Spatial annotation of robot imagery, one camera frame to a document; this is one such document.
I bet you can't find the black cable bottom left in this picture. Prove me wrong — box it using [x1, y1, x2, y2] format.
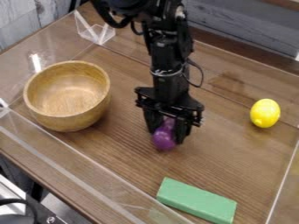
[0, 198, 41, 224]

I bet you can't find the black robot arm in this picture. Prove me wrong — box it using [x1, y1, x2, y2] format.
[90, 0, 205, 144]

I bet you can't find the green rectangular block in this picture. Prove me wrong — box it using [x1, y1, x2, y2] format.
[157, 178, 238, 224]

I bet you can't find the brown wooden bowl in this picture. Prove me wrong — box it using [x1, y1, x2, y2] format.
[23, 60, 111, 132]

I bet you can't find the clear acrylic tray wall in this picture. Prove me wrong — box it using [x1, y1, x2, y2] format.
[0, 10, 299, 224]

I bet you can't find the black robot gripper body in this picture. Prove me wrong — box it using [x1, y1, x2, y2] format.
[135, 68, 205, 126]

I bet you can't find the yellow toy lemon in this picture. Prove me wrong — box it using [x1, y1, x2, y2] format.
[250, 99, 281, 129]

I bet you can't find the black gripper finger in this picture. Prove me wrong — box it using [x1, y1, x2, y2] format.
[145, 108, 165, 134]
[174, 117, 193, 144]

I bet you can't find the purple toy eggplant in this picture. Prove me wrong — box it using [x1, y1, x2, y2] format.
[153, 118, 177, 151]

